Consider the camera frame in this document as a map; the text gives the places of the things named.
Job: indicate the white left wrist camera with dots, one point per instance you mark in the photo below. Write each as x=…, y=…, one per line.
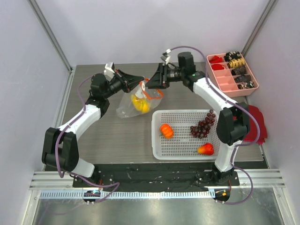
x=109, y=69

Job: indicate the red cloth piece upper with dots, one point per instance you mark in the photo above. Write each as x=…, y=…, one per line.
x=215, y=59

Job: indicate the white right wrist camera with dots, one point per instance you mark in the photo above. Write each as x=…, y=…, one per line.
x=165, y=57

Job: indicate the yellow striped rolled cloth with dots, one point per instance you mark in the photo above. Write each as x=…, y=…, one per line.
x=235, y=63

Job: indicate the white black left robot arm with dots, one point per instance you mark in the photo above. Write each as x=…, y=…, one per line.
x=60, y=149

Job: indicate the red toy pepper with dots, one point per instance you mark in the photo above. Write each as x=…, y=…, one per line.
x=206, y=149

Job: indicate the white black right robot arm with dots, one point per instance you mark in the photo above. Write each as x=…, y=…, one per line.
x=233, y=118

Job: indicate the red cloth piece lower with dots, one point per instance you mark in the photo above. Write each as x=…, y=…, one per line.
x=217, y=67

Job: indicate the dark brown rolled cloth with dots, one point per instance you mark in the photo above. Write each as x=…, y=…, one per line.
x=239, y=70

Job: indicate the white slotted cable duct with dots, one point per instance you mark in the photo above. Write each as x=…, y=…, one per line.
x=92, y=194

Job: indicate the aluminium frame rail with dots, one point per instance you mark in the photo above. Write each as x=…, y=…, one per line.
x=47, y=29

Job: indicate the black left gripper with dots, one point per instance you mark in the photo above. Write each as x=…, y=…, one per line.
x=127, y=81

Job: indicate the yellow toy banana bunch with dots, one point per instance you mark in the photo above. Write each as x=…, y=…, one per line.
x=142, y=105

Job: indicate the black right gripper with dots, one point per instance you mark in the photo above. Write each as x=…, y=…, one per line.
x=165, y=75

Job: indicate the white perforated plastic basket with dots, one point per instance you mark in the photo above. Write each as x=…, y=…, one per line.
x=183, y=145

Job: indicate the pink compartment tray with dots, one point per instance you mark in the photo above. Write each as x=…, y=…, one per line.
x=230, y=73

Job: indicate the dark patterned rolled cloth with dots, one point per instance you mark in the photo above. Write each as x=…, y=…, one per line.
x=242, y=79

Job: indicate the clear zip bag orange zipper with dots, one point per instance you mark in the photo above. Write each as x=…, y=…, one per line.
x=126, y=108

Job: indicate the orange toy pumpkin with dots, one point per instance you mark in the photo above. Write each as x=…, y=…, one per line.
x=166, y=131

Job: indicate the red cloth piece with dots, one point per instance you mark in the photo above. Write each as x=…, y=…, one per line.
x=215, y=59
x=217, y=67

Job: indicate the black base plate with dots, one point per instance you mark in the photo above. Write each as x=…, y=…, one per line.
x=158, y=177

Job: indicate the dark dotted rolled cloth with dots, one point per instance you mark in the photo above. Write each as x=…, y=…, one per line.
x=245, y=85

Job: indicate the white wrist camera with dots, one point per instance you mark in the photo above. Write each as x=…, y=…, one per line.
x=165, y=57
x=109, y=69

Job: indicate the black floral rolled cloth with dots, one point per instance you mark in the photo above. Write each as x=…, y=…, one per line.
x=233, y=55

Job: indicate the dark red toy grapes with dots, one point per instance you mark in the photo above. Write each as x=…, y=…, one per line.
x=203, y=128

